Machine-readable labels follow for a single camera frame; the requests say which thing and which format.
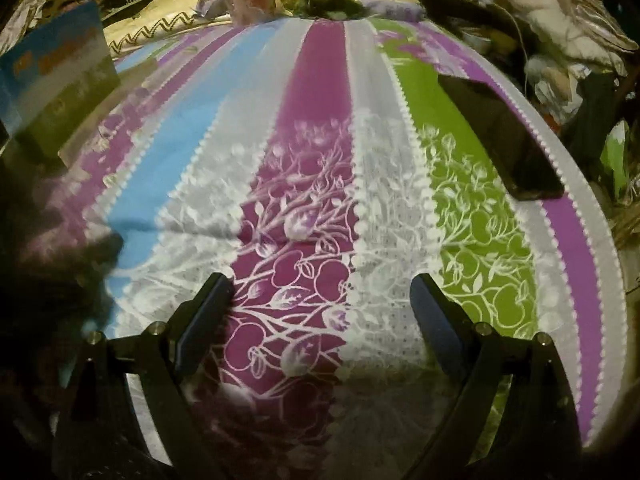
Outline black smartphone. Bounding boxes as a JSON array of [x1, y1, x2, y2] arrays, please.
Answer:
[[438, 75, 564, 200]]

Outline striped floral bed sheet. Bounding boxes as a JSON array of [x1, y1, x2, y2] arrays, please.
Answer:
[[35, 18, 627, 479]]

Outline blue cardboard box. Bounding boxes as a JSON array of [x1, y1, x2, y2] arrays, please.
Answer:
[[1, 2, 119, 160]]

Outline pile of clothes right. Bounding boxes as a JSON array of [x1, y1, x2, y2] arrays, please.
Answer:
[[424, 0, 640, 122]]

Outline purple cloth bundle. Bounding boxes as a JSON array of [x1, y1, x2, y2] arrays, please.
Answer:
[[360, 0, 426, 23]]

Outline pink gift box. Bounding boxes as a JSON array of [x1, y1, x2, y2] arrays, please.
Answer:
[[224, 0, 278, 26]]

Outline green leafy plant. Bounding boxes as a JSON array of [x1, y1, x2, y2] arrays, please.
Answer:
[[282, 0, 367, 21]]

